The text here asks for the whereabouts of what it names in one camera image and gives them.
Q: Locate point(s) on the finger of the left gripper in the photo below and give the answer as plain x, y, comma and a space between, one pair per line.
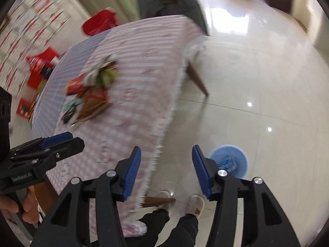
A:
56, 139
31, 151

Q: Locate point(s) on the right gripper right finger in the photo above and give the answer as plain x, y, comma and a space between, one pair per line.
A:
264, 223

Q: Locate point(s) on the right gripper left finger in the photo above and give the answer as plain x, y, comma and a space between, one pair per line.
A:
67, 223

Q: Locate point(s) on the blue plastic trash bin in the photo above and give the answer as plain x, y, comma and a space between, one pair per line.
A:
219, 153

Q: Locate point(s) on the person's left hand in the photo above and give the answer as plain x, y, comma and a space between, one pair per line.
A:
30, 205

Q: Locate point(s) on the black snack wrapper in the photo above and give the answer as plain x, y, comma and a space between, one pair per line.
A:
69, 116

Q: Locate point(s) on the red open box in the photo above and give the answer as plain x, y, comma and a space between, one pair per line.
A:
25, 108

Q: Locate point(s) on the teal snack wrapper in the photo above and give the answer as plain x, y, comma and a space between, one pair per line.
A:
71, 105

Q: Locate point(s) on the person's right slipper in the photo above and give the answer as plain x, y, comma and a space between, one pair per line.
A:
195, 206

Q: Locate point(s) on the person's slipper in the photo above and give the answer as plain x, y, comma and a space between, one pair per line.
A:
166, 206
195, 206

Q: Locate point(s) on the red gift bag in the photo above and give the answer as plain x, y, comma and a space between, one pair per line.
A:
41, 66

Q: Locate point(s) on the pink grey checkered tablecloth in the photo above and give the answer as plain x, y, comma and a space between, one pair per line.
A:
152, 55

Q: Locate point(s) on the green snack wrapper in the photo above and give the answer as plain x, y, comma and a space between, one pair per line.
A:
106, 77

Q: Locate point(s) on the person's left slipper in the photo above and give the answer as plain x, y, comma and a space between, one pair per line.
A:
166, 206

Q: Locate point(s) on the wooden table leg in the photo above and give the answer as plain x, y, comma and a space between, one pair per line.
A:
194, 76

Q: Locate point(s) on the grey covered chair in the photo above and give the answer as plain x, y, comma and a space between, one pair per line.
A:
159, 8

